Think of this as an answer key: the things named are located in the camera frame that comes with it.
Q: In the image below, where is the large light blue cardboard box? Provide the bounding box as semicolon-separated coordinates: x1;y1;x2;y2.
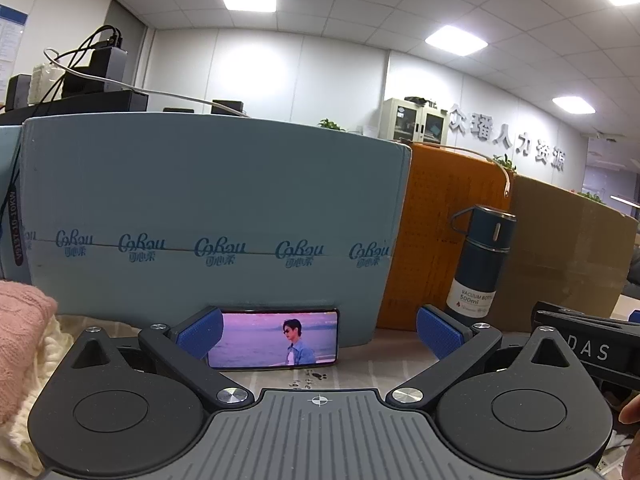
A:
17;116;412;348

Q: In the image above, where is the pink knit sweater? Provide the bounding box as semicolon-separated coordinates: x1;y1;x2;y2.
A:
0;280;58;396

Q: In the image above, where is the person's right hand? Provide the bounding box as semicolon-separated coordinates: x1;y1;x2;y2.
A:
618;392;640;480

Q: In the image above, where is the wall poster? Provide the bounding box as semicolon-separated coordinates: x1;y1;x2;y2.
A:
0;4;26;91

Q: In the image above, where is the grey power adapter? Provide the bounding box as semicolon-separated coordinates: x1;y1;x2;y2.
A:
90;42;128;93

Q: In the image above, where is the printed grey bedsheet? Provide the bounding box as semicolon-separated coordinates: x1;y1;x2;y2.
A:
55;312;640;480

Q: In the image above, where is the white cable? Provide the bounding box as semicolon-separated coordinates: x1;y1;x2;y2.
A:
44;47;512;201

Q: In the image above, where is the cream knit sweater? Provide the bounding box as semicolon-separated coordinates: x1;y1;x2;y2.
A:
0;317;76;476

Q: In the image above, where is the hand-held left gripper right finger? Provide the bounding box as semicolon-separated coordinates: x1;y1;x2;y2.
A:
386;304;581;408

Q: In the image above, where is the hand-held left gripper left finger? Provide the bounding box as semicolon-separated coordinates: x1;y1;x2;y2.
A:
60;306;253;408

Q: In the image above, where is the dark blue thermos bottle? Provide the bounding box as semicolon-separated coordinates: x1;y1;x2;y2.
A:
446;204;517;321

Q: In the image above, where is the large brown cardboard box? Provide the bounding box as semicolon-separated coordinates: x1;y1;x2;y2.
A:
492;172;640;333

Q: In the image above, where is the smartphone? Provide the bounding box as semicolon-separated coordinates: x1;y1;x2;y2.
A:
206;307;342;371

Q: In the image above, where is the white filing cabinet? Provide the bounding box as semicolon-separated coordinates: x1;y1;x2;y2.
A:
381;97;448;143

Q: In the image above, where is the orange cardboard box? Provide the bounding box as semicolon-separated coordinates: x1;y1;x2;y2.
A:
375;142;511;331

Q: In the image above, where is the white tissue pack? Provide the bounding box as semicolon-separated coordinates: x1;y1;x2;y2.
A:
27;62;68;106

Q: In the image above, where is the white wall lettering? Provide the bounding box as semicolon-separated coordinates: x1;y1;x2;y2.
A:
447;102;566;173

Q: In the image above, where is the small black box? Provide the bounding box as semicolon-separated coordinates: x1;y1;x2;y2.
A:
4;74;33;111

